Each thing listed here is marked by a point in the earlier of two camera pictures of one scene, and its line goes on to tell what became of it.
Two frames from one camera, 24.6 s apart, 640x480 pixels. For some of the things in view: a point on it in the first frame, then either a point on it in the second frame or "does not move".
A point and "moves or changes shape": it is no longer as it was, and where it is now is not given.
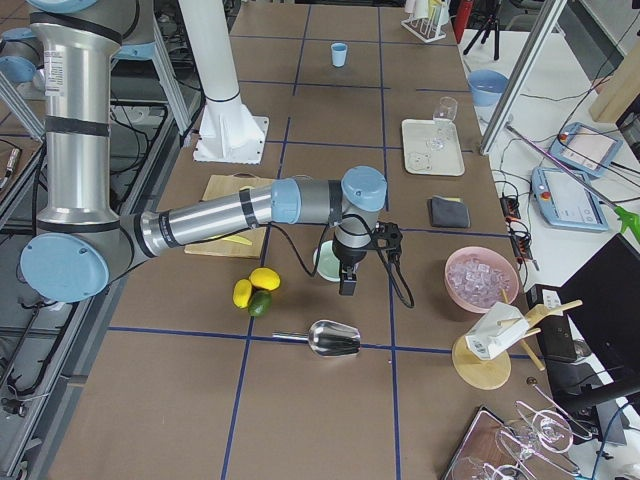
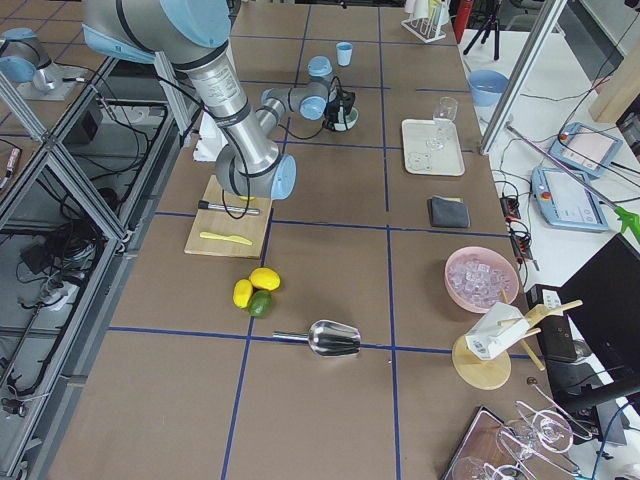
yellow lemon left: (242, 293) does not move
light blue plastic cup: (339, 51) moves or changes shape
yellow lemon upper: (264, 278) does not move
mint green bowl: (326, 262) -> (351, 118)
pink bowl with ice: (475, 277) does not move
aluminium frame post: (545, 16) does not move
